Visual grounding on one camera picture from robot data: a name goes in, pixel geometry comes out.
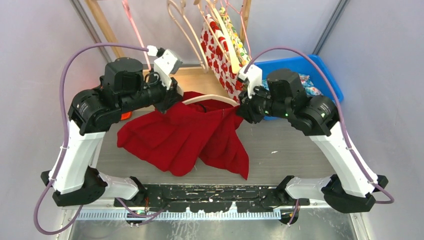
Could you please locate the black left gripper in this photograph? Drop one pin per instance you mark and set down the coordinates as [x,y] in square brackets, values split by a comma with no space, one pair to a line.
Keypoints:
[171,97]

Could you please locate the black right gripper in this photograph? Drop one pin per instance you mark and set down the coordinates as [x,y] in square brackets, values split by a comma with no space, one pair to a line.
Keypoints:
[246,110]

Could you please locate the lemon print skirt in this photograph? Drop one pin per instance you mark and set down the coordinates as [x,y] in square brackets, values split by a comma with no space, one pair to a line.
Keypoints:
[240,50]

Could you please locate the beige wooden hanger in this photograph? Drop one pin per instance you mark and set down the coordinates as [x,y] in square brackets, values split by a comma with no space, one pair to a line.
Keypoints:
[177,13]
[210,97]

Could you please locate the dark red cloth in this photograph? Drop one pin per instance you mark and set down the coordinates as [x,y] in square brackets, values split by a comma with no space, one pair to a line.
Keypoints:
[175,140]

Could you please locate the red poppy print cloth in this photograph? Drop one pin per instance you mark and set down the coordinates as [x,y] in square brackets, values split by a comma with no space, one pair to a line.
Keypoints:
[213,44]

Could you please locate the thin pink wire hanger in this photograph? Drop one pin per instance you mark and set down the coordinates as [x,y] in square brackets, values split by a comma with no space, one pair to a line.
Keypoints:
[243,13]

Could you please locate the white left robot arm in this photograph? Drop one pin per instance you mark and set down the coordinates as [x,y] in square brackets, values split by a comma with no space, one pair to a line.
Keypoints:
[77,182]

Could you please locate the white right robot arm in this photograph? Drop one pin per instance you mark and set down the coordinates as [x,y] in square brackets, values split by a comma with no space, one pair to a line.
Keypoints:
[351,188]

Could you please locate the cream wooden hanger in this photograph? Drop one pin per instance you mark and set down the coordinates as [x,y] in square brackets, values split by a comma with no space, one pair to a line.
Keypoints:
[229,53]

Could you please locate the wooden hanger rack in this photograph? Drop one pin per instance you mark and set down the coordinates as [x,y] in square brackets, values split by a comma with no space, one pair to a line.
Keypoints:
[157,29]

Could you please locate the thick pink hanger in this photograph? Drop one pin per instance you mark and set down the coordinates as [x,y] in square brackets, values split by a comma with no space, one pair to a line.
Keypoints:
[127,10]

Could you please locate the blue floral cloth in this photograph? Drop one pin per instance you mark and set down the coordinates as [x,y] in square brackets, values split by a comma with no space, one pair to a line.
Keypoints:
[309,86]

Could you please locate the orange cloth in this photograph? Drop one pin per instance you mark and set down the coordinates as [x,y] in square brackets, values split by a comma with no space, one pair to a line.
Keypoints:
[126,116]

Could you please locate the blue plastic bin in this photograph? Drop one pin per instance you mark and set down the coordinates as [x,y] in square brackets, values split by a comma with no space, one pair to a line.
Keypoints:
[311,65]

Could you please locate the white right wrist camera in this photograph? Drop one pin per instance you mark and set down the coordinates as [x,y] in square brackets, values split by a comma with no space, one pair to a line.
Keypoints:
[252,76]

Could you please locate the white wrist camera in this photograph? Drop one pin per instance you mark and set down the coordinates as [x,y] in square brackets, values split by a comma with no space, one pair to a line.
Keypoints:
[166,63]
[252,76]

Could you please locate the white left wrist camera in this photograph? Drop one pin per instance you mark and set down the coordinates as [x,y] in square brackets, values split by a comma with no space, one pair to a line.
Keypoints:
[166,63]

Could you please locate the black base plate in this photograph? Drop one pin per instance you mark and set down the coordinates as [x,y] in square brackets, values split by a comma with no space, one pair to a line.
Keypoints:
[212,198]

